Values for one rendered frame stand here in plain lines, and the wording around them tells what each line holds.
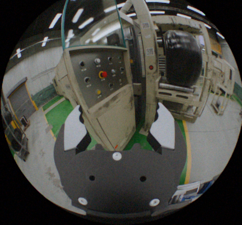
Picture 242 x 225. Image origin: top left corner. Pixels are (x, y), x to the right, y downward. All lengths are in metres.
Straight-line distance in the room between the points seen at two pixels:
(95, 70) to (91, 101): 0.20
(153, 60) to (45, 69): 9.23
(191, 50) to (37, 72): 9.47
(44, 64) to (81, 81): 9.14
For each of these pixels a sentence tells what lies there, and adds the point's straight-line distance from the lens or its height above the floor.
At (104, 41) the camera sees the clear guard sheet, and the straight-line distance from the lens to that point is 0.57.
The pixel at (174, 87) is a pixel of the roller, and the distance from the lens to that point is 0.71.
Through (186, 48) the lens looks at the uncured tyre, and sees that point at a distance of 0.58.
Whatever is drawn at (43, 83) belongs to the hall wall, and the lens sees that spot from 9.04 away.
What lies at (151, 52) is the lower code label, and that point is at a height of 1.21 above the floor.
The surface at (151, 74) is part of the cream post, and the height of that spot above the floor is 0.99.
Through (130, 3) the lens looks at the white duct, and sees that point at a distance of 1.58.
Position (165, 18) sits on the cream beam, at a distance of 1.18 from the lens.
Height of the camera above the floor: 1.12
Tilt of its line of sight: 31 degrees down
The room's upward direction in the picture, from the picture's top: 10 degrees counter-clockwise
